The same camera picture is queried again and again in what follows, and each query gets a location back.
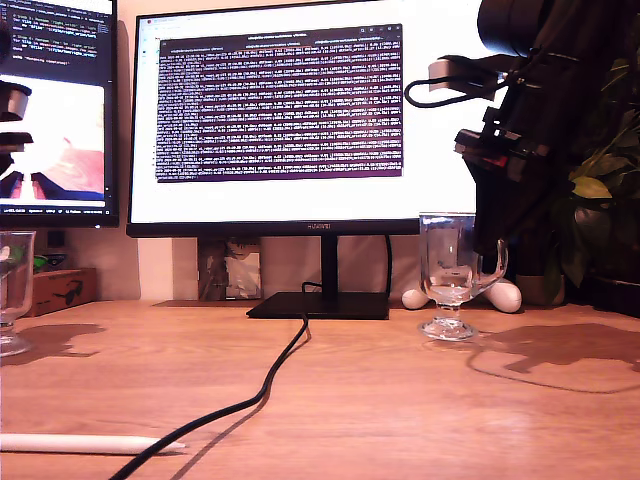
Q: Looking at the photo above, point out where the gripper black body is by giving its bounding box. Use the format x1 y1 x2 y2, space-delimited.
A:
453 62 576 181

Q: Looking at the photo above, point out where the cardboard box with sunglasses print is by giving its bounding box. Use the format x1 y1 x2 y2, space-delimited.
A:
22 268 99 319

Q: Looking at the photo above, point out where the large black Huawei monitor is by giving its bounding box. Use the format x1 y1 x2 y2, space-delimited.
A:
125 0 506 321

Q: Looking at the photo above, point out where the white game controller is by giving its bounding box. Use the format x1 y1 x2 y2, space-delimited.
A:
401 277 524 315

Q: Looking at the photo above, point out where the black monitor cable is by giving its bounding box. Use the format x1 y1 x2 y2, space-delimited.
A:
383 234 394 296

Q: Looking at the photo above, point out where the black looping camera cable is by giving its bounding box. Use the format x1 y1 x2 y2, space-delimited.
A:
403 79 501 109

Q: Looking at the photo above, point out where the printed picture card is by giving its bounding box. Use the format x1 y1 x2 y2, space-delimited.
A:
198 238 262 302

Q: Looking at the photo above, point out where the green leafy plant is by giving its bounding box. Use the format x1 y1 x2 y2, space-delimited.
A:
544 54 640 304

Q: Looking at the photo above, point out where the white pen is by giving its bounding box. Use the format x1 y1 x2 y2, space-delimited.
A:
0 433 187 456

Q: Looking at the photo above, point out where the long black table cable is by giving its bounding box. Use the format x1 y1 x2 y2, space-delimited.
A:
107 281 314 480

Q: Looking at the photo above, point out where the small clear glass cup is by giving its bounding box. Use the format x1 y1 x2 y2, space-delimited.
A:
417 212 510 343
0 230 37 357

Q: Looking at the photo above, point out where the small white plant pot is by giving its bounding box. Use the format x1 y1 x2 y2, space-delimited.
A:
514 273 566 307

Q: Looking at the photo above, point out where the arm grey camera box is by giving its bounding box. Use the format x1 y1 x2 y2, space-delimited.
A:
428 53 509 104
0 83 33 122

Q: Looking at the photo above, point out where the black rectangular planter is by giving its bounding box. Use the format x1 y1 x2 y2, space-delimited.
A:
584 277 640 321

